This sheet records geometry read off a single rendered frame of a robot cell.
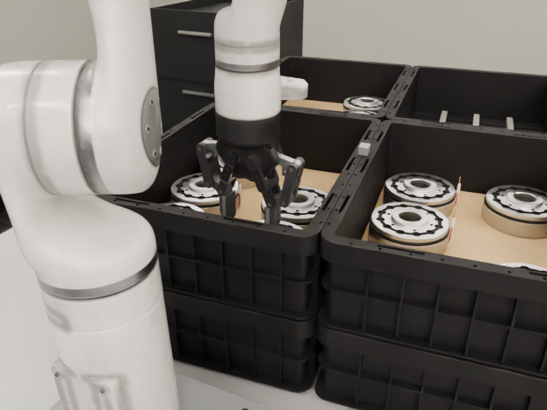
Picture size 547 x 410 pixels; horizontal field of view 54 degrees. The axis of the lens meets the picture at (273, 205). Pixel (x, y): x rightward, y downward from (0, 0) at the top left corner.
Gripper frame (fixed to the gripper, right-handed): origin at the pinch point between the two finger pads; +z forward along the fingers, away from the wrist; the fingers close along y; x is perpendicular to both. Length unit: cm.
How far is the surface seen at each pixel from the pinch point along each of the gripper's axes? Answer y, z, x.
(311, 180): -1.0, 5.9, 22.8
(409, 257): 21.8, -5.8, -8.3
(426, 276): 23.6, -4.2, -8.2
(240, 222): 4.4, -5.5, -9.8
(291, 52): -79, 30, 182
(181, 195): -13.1, 2.3, 3.3
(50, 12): -292, 39, 234
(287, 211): 2.7, 1.9, 5.7
